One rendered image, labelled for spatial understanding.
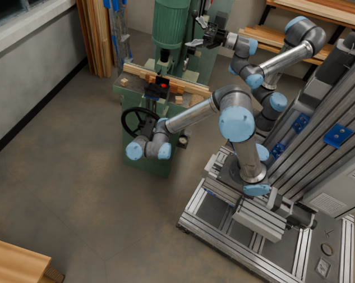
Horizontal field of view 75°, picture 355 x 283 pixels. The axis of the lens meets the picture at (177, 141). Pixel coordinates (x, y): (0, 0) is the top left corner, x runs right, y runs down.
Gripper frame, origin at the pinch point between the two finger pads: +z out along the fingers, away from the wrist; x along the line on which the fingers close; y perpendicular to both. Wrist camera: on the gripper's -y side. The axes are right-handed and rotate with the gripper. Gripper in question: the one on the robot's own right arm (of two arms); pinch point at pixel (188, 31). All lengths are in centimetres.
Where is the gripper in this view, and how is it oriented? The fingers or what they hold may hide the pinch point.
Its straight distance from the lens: 132.4
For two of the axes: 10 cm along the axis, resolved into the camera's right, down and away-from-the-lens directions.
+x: -3.0, 9.5, -0.4
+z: -9.5, -3.0, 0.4
